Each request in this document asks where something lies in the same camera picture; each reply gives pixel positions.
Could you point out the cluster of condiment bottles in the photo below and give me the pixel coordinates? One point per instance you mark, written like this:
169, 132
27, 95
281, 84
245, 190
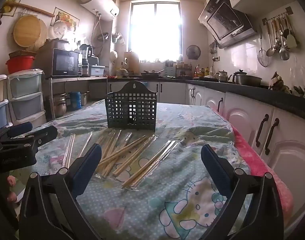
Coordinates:
203, 72

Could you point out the pale green plastic drawer unit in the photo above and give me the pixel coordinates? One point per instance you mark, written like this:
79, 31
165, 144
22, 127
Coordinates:
27, 105

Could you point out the person's left hand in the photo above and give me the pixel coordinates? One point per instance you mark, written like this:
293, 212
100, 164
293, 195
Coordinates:
12, 181

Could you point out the blue lidded plastic box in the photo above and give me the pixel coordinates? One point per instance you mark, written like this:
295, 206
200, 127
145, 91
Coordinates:
97, 70

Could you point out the grey metal container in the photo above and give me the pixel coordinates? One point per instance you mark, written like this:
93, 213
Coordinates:
57, 44

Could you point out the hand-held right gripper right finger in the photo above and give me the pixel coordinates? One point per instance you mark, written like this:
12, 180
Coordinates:
215, 165

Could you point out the countertop blender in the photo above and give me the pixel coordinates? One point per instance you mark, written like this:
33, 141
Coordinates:
85, 55

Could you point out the dark lidded pot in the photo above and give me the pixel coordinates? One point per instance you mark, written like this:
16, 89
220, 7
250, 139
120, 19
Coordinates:
240, 74

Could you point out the dark green plastic utensil holder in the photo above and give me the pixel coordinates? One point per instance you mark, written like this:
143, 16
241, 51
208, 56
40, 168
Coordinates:
125, 90

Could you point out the pile of chopsticks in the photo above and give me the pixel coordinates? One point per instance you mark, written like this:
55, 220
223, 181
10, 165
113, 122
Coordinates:
117, 152

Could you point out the red plastic bucket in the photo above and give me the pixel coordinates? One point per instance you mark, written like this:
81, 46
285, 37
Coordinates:
20, 66

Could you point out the cartoon cat printed cloth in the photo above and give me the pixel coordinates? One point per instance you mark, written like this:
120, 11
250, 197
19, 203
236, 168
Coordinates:
167, 155

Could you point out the row of hanging kitchen utensils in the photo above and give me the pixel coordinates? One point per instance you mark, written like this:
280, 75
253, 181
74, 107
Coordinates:
283, 52

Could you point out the steel kettle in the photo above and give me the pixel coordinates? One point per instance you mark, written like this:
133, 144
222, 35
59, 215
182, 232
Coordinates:
222, 76

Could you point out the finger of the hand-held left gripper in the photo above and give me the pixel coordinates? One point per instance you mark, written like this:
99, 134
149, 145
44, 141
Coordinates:
20, 128
46, 133

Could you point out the spice jar rack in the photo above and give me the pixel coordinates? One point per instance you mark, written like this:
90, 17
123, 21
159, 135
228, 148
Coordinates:
178, 68

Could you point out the small steel pot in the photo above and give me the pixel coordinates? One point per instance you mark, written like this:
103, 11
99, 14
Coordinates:
84, 98

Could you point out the large steel stockpot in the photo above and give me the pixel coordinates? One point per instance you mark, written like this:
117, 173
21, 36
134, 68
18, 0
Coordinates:
60, 107

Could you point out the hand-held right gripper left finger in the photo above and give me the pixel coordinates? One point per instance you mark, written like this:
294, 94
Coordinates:
88, 165

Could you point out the metal utensil rail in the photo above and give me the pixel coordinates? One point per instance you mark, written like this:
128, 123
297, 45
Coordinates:
267, 19

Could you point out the blue canister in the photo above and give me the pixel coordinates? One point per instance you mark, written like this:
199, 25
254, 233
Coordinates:
75, 100

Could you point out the round bamboo cutting board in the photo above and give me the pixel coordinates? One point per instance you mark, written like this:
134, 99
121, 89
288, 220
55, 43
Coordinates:
26, 31

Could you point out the black wok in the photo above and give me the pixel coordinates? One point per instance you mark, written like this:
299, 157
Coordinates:
150, 73

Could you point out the wooden rolling pin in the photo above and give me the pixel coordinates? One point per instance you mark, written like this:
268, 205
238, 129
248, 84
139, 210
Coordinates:
30, 8

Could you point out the black kitchen countertop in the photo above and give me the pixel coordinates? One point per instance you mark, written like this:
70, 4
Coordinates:
280, 100

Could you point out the pink fleece blanket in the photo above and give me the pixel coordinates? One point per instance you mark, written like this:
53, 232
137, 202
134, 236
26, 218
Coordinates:
267, 180

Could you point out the tan rectangular cutting board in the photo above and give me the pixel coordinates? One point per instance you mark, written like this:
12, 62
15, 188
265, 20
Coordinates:
132, 61

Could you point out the kitchen window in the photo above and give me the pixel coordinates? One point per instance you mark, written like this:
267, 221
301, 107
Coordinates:
155, 30

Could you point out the dark wall fan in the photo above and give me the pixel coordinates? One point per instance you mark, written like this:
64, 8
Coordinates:
193, 52

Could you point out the green wall holder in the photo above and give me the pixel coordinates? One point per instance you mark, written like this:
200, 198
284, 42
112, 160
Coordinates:
115, 38

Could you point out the black glass range hood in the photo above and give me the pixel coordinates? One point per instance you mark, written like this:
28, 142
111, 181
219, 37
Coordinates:
225, 22

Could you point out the black microwave oven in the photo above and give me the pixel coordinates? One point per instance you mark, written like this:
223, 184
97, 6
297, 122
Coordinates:
65, 62

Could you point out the black gas stove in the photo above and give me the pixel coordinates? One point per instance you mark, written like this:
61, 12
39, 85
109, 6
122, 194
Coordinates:
207, 78

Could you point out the white base cabinets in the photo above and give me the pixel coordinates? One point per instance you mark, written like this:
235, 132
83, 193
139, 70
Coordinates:
242, 120

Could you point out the round woven mat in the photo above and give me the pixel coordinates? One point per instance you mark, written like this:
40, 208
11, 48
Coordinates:
43, 33

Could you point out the white cylindrical water heater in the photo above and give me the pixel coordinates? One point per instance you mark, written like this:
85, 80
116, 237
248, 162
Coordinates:
100, 2

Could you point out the small hanging utensils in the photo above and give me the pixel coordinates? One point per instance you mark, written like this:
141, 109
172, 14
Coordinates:
212, 48

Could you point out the open kitchen shelf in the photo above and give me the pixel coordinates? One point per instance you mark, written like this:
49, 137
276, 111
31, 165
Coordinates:
75, 78

